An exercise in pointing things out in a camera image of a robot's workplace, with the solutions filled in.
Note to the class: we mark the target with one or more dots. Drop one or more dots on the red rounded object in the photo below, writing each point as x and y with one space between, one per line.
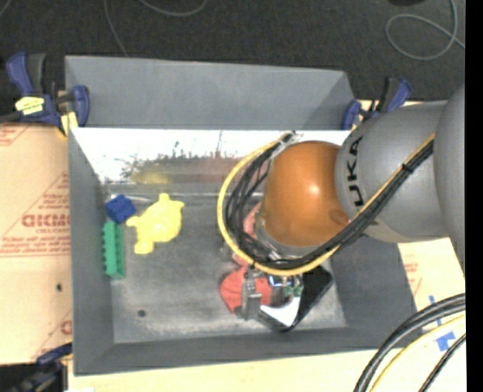
231 290

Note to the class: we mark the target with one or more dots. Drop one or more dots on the grey metal bin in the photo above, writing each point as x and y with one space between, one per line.
176 292

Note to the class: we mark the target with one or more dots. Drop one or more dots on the yellow toy animal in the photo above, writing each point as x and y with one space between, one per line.
160 223

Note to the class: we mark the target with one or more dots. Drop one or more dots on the green toy brick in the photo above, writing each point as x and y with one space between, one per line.
114 251

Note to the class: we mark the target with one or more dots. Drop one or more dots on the blue toy block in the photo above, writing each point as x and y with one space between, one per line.
120 208

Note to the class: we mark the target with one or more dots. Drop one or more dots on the brown cardboard board, red print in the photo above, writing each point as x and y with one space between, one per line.
29 259

